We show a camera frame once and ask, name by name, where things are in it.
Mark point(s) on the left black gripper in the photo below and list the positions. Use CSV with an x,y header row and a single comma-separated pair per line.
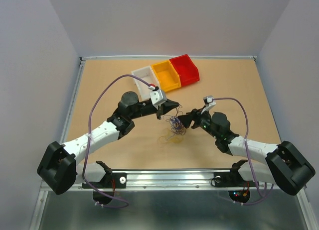
x,y
166,106

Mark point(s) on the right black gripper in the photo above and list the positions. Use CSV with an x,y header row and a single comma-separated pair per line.
x,y
195,116

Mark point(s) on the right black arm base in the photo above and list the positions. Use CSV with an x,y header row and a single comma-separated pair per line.
x,y
229,179

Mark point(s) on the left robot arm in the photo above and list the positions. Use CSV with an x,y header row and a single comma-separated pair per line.
x,y
59,167

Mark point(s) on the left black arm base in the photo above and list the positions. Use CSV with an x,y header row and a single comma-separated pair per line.
x,y
118,178

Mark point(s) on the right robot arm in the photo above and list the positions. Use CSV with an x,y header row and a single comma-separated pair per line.
x,y
279,164

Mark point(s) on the yellow plastic bin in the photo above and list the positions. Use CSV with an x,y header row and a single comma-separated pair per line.
x,y
166,75

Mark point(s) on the red plastic bin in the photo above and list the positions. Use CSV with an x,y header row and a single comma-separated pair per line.
x,y
187,70

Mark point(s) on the metal front plate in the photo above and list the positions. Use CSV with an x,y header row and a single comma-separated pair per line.
x,y
172,210

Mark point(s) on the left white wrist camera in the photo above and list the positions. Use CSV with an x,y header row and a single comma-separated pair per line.
x,y
157,96

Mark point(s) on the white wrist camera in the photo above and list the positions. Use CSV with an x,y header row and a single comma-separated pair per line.
x,y
157,96
209,103

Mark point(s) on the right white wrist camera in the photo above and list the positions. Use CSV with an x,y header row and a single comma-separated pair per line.
x,y
209,103

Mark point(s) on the aluminium front rail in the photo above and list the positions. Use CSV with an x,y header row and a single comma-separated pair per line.
x,y
137,179

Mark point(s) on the aluminium rail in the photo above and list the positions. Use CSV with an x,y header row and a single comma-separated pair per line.
x,y
68,118
137,179
116,57

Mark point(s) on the aluminium back rail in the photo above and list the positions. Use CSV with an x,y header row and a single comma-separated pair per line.
x,y
116,57

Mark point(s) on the aluminium left rail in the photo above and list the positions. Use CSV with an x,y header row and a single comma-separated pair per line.
x,y
68,118

